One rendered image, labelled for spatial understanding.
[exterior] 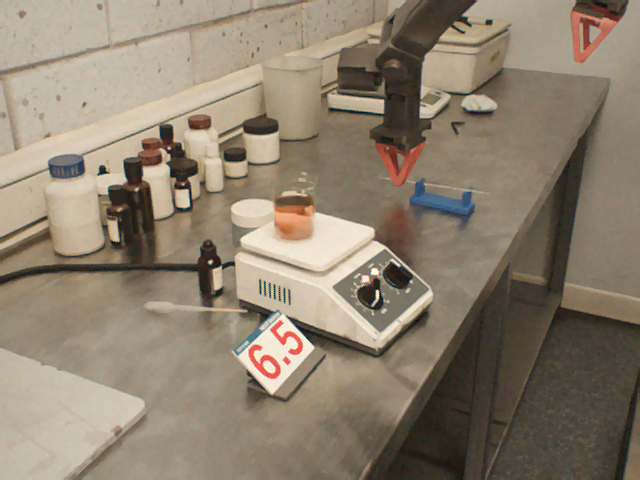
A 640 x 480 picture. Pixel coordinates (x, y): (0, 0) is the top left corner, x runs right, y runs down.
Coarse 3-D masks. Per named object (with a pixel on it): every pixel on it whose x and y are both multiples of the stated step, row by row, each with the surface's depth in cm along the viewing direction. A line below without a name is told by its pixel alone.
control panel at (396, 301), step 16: (384, 256) 85; (352, 272) 81; (368, 272) 82; (336, 288) 78; (352, 288) 79; (384, 288) 81; (416, 288) 83; (352, 304) 77; (384, 304) 79; (400, 304) 80; (368, 320) 76; (384, 320) 77
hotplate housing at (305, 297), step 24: (240, 264) 83; (264, 264) 82; (288, 264) 81; (336, 264) 81; (360, 264) 82; (240, 288) 85; (264, 288) 82; (288, 288) 80; (312, 288) 78; (264, 312) 84; (288, 312) 82; (312, 312) 79; (336, 312) 77; (408, 312) 81; (336, 336) 79; (360, 336) 77; (384, 336) 76
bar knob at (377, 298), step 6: (372, 282) 78; (378, 282) 78; (360, 288) 79; (366, 288) 79; (372, 288) 78; (378, 288) 78; (360, 294) 78; (366, 294) 78; (372, 294) 77; (378, 294) 77; (360, 300) 78; (366, 300) 78; (372, 300) 77; (378, 300) 77; (366, 306) 78; (372, 306) 77; (378, 306) 78
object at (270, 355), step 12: (276, 324) 77; (288, 324) 78; (264, 336) 74; (276, 336) 75; (288, 336) 77; (300, 336) 78; (252, 348) 73; (264, 348) 73; (276, 348) 74; (288, 348) 76; (300, 348) 77; (252, 360) 72; (264, 360) 73; (276, 360) 74; (288, 360) 75; (264, 372) 72; (276, 372) 73
